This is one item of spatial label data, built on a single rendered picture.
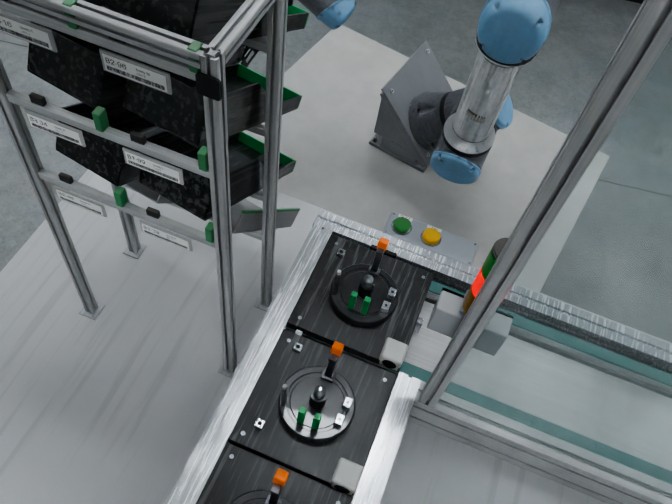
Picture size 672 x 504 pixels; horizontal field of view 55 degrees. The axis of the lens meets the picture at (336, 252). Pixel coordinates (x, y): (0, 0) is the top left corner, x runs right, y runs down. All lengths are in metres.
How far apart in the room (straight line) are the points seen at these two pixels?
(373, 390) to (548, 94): 2.49
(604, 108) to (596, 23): 3.45
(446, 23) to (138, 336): 2.75
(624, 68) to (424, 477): 0.91
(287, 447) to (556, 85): 2.74
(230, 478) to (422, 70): 1.11
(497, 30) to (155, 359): 0.91
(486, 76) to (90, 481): 1.05
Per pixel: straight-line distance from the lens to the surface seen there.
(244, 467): 1.19
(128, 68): 0.80
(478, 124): 1.40
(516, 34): 1.19
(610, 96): 0.66
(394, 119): 1.66
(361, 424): 1.23
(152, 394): 1.37
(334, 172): 1.68
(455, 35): 3.68
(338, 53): 2.02
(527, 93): 3.47
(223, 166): 0.83
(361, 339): 1.29
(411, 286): 1.38
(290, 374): 1.25
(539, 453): 1.32
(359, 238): 1.43
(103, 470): 1.33
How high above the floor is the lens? 2.11
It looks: 55 degrees down
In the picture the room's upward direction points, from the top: 11 degrees clockwise
